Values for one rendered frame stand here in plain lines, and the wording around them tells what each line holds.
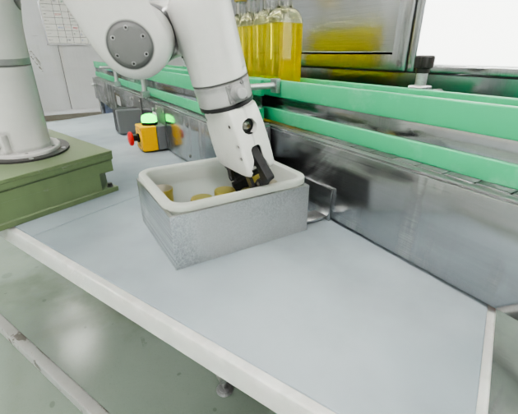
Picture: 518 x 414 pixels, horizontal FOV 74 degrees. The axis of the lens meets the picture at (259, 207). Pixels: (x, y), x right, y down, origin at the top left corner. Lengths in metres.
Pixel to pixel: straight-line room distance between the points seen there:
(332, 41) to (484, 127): 0.47
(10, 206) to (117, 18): 0.40
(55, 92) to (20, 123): 5.84
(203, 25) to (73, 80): 6.18
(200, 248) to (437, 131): 0.33
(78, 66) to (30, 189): 5.93
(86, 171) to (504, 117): 0.65
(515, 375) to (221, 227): 0.57
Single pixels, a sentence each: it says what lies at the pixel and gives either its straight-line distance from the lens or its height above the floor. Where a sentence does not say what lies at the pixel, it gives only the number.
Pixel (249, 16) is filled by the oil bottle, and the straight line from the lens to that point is 0.83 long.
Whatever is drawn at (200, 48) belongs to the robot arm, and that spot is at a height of 1.02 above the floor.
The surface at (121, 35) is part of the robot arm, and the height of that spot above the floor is 1.03.
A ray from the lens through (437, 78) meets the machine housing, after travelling 0.71.
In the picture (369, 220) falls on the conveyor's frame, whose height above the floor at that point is 0.79.
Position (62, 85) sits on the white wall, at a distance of 6.58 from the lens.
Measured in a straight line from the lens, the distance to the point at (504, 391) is 0.81.
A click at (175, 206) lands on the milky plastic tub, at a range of 0.44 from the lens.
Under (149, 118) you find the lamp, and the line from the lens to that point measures 1.03.
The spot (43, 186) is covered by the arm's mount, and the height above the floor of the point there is 0.80.
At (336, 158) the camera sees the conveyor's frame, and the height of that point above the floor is 0.86.
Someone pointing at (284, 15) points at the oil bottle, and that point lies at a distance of 0.73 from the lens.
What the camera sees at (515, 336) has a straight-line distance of 0.74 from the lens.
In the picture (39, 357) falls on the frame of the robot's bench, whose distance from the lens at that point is 1.27.
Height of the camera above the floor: 1.01
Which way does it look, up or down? 24 degrees down
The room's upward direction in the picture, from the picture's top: straight up
